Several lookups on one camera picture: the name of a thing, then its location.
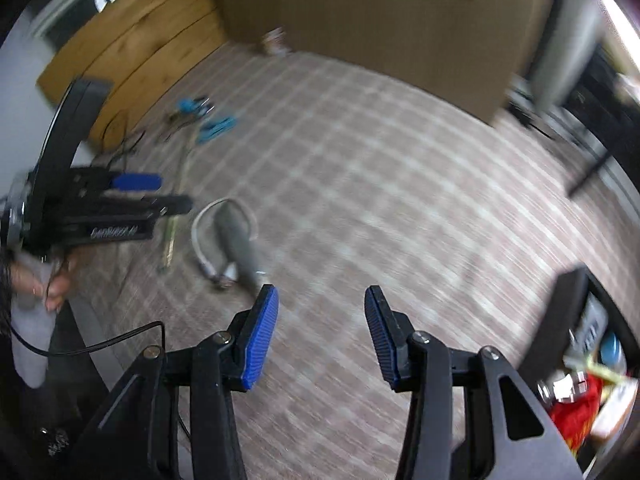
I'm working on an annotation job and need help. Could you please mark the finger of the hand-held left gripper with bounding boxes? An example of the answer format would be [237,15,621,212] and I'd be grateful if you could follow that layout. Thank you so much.
[100,195,194,219]
[102,172,164,193]

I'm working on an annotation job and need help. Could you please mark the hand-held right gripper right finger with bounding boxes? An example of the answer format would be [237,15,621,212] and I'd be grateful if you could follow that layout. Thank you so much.
[364,285,586,480]

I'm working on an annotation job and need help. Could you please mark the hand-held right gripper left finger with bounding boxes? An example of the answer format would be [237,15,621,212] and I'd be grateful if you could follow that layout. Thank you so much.
[75,284,280,480]

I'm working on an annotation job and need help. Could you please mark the white cable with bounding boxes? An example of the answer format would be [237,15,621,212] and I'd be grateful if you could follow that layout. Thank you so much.
[191,199,258,291]

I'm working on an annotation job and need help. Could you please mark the blue plastic clip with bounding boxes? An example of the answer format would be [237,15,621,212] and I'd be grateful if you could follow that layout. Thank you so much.
[180,97,213,116]
[197,116,238,143]

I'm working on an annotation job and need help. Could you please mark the black container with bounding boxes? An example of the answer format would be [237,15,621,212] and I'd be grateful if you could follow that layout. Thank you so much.
[515,267,640,468]

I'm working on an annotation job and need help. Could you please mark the person's left hand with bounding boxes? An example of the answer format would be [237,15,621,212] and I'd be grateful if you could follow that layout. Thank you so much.
[10,256,77,312]

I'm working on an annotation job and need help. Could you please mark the wooden board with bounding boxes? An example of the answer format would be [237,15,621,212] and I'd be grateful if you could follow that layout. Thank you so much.
[36,0,228,153]

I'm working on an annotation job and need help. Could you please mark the small printed packet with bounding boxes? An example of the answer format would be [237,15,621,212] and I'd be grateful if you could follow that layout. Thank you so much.
[260,27,291,56]

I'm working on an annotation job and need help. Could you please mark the red bag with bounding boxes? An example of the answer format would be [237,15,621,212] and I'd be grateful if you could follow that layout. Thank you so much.
[550,375,608,453]

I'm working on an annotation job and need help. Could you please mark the white and black packet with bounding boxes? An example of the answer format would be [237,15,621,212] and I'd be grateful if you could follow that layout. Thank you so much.
[575,292,608,356]

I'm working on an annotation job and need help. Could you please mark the white and orange packet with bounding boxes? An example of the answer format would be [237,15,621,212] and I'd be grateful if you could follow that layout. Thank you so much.
[595,380,640,436]

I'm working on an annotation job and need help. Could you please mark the large cardboard box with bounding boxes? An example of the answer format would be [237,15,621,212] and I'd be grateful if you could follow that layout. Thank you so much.
[207,0,561,126]

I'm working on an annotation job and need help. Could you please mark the black table leg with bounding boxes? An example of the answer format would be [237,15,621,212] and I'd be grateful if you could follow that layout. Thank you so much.
[567,145,621,198]

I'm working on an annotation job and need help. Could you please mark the grey pillar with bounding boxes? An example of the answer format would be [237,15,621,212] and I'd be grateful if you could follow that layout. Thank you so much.
[530,0,606,106]

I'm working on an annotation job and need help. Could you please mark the thin black floor cable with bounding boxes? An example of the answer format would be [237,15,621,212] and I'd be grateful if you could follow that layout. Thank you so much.
[100,115,146,171]

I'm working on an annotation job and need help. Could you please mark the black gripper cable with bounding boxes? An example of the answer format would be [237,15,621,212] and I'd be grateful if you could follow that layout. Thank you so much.
[20,320,193,441]

